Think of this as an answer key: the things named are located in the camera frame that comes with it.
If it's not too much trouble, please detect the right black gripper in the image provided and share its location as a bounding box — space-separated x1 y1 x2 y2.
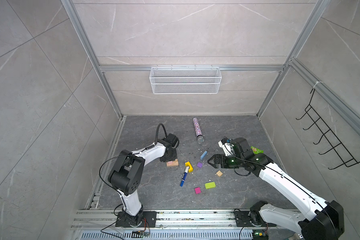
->
207 154 245 169

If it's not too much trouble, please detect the light blue block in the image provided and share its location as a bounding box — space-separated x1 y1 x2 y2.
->
200 151 208 161

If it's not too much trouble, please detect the yellow arch block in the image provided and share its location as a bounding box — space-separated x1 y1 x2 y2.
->
185 162 194 173

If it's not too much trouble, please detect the blue white marker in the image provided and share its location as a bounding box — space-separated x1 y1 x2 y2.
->
180 166 190 187

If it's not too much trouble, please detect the lime green block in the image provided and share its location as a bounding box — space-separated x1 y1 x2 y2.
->
205 182 216 190

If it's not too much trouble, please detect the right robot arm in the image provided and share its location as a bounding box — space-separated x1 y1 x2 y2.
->
208 138 345 240

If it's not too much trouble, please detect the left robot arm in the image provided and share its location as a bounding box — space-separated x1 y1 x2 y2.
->
108 134 180 217

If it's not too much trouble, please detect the glitter sprinkle tube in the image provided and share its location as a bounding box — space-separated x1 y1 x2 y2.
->
193 118 205 144

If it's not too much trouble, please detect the green circuit board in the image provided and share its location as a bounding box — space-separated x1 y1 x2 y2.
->
253 230 269 240

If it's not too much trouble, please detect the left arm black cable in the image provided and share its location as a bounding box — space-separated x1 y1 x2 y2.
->
98 122 169 196

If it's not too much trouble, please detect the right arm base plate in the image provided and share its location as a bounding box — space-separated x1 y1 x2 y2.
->
233 209 277 228

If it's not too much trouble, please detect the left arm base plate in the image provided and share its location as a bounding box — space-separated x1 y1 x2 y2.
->
115 211 157 228

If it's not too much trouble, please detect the white wire mesh basket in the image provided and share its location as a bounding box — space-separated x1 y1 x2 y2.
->
150 67 222 95

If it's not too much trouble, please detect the black wire hook rack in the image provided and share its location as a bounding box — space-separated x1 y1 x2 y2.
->
296 89 360 170

